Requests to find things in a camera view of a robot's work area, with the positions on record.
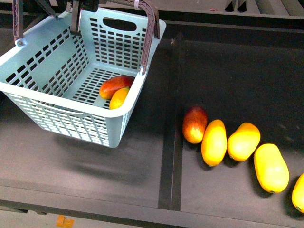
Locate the red mango on tray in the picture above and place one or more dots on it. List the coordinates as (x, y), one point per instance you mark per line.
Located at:
(194, 124)

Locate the black mango tray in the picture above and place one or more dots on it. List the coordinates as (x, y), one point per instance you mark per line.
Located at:
(238, 75)

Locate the red mango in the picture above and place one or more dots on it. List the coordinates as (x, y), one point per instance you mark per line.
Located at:
(110, 86)
(194, 124)

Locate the light blue plastic basket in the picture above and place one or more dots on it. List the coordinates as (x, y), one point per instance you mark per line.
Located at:
(55, 77)

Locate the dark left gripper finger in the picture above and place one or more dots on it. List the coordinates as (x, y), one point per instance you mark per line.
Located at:
(75, 18)

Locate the yellow mango edge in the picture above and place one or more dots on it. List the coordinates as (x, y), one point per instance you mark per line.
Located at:
(298, 194)

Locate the yellow mango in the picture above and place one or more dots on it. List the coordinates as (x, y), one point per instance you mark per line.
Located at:
(214, 143)
(271, 169)
(243, 142)

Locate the brown basket handle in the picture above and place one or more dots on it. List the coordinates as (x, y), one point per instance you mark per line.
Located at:
(152, 30)

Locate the white zip tie right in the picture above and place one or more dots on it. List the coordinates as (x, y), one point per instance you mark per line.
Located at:
(136, 5)

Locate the yellow lemon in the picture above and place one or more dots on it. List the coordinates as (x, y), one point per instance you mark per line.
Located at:
(118, 98)

